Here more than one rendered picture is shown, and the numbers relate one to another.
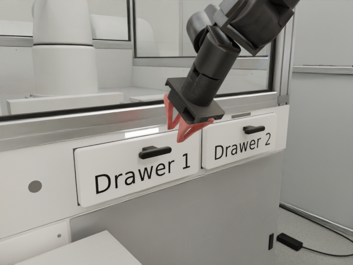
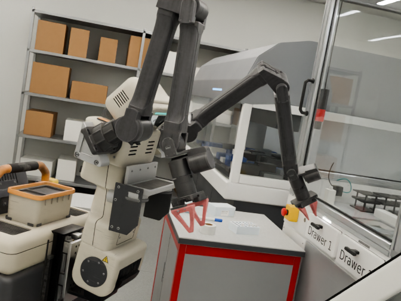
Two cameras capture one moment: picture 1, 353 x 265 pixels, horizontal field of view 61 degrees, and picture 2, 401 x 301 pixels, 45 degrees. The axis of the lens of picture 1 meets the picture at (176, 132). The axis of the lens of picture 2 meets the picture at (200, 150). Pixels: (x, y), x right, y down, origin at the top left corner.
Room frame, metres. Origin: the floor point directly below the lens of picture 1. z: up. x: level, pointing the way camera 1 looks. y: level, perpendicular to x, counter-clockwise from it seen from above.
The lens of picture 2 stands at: (1.01, -2.00, 1.36)
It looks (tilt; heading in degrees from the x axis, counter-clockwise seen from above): 6 degrees down; 117
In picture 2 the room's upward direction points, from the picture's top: 10 degrees clockwise
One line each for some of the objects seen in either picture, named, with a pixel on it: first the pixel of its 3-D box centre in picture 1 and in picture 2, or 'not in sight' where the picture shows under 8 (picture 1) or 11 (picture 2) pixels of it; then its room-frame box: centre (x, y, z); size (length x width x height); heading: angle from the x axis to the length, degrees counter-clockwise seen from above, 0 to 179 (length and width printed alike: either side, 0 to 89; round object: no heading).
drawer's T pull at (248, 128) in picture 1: (251, 129); (353, 251); (0.77, -0.20, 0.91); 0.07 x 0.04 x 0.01; 128
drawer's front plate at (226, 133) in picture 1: (242, 138); (358, 260); (0.79, -0.18, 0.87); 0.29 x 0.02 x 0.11; 128
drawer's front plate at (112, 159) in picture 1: (145, 162); (321, 234); (0.60, 0.07, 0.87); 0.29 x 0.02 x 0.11; 128
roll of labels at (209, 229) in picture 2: not in sight; (207, 228); (0.12, -0.05, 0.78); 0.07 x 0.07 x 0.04
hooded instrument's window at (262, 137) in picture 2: not in sight; (277, 139); (-0.20, 1.62, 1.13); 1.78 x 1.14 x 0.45; 128
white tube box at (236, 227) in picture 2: not in sight; (243, 227); (0.21, 0.14, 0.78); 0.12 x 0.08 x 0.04; 53
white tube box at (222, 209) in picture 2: not in sight; (221, 209); (-0.01, 0.34, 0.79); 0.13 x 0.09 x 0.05; 58
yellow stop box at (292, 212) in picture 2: not in sight; (290, 212); (0.38, 0.31, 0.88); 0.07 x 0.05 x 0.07; 128
